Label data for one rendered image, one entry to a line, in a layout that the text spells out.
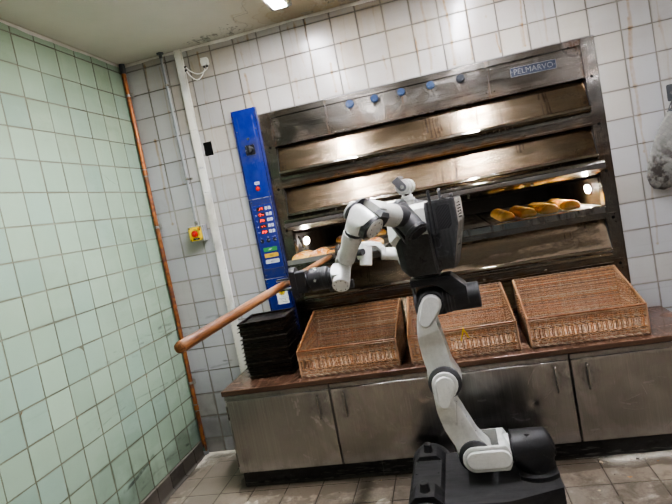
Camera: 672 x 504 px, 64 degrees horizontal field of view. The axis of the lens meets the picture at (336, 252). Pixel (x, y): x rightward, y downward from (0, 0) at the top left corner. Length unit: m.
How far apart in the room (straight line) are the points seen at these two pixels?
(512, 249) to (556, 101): 0.85
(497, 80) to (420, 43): 0.49
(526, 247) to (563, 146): 0.60
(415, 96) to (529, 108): 0.64
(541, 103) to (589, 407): 1.63
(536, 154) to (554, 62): 0.51
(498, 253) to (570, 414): 0.95
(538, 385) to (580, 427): 0.29
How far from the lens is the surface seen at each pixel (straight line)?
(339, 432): 3.01
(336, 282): 1.98
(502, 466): 2.53
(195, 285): 3.63
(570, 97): 3.34
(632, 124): 3.40
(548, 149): 3.29
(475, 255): 3.26
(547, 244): 3.30
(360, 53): 3.36
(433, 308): 2.31
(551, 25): 3.40
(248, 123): 3.42
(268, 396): 3.04
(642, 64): 3.46
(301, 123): 3.37
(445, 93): 3.29
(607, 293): 3.33
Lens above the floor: 1.44
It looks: 4 degrees down
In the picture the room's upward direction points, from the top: 11 degrees counter-clockwise
